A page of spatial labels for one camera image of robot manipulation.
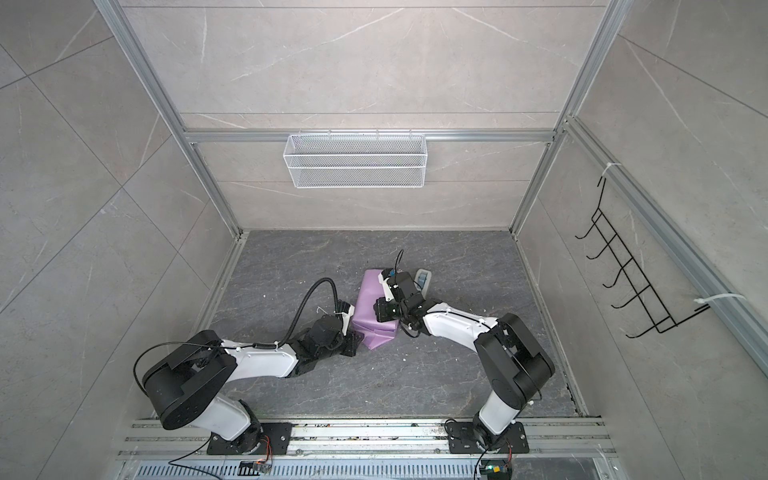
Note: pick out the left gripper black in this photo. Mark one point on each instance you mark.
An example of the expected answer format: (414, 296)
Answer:
(354, 343)

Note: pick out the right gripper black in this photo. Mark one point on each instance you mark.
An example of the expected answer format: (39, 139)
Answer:
(380, 310)

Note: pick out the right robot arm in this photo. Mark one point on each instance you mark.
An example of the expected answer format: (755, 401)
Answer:
(514, 362)

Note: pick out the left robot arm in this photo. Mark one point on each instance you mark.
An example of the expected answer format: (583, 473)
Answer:
(185, 387)

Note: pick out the white tape dispenser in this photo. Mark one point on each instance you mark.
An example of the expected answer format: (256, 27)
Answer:
(423, 279)

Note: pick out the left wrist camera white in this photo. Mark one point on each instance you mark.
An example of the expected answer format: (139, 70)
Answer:
(346, 311)

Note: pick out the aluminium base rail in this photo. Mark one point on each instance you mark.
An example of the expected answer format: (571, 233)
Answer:
(418, 448)

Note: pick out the white wire mesh basket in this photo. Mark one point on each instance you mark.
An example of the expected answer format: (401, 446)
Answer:
(359, 160)

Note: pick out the black wire hook rack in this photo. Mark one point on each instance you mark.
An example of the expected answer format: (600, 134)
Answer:
(629, 272)

